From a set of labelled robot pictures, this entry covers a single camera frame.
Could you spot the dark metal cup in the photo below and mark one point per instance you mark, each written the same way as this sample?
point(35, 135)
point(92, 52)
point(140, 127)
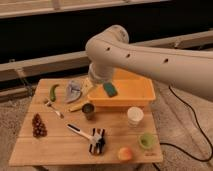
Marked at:
point(88, 110)

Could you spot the black white dish brush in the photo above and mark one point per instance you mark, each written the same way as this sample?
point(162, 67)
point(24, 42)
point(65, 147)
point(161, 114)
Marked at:
point(96, 139)

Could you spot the peach fruit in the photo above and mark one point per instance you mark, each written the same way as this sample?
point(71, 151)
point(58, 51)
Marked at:
point(125, 154)

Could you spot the grey crumpled cloth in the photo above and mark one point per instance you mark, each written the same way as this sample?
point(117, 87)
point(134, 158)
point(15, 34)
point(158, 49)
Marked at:
point(73, 91)

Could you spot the green pepper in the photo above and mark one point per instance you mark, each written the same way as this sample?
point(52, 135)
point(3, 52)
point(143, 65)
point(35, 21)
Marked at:
point(52, 92)

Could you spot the dark grape bunch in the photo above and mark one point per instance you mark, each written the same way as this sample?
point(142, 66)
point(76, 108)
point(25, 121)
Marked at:
point(39, 128)

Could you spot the white paper cup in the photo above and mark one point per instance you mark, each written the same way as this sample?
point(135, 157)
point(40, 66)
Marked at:
point(135, 116)

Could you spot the green sponge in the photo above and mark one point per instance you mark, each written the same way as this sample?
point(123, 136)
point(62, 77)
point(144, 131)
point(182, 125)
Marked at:
point(110, 89)

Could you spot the orange plastic bin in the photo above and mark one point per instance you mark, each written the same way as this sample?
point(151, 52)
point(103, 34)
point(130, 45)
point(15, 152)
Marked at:
point(133, 90)

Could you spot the green plastic cup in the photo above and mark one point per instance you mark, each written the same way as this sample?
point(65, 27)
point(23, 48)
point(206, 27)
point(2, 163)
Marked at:
point(146, 141)

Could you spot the wooden table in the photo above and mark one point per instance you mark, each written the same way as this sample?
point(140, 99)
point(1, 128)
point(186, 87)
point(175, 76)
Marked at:
point(61, 146)

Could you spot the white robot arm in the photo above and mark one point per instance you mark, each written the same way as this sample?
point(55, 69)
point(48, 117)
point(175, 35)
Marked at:
point(187, 70)

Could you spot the yellow banana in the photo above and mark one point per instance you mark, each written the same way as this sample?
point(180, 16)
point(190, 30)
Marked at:
point(86, 88)

